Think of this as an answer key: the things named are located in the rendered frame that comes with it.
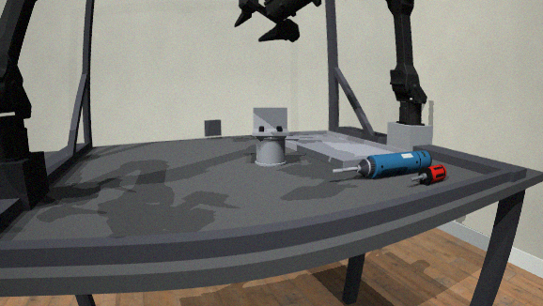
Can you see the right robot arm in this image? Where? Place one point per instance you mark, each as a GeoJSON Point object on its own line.
{"type": "Point", "coordinates": [13, 135]}

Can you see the blue electric screwdriver barrel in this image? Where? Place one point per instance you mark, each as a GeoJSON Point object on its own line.
{"type": "Point", "coordinates": [391, 164]}

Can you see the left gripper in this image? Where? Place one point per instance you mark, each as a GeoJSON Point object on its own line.
{"type": "Point", "coordinates": [276, 11]}

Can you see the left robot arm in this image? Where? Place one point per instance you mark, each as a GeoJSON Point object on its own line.
{"type": "Point", "coordinates": [404, 78]}

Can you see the red hand screwdriver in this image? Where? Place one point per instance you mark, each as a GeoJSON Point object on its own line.
{"type": "Point", "coordinates": [431, 174]}

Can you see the shiny grey metal cylinder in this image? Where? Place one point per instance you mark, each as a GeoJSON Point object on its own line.
{"type": "Point", "coordinates": [270, 151]}

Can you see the grey l-shaped bracket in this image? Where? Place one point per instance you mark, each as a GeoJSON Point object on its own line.
{"type": "Point", "coordinates": [270, 118]}

